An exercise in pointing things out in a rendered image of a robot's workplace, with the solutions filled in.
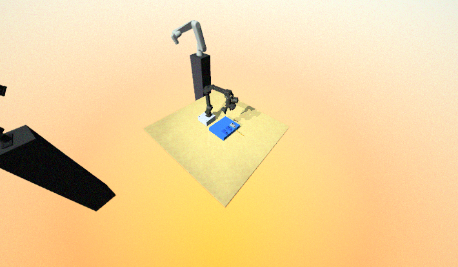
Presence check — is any blue flat deck plate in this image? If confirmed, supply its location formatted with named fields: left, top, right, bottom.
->
left=209, top=116, right=240, bottom=141

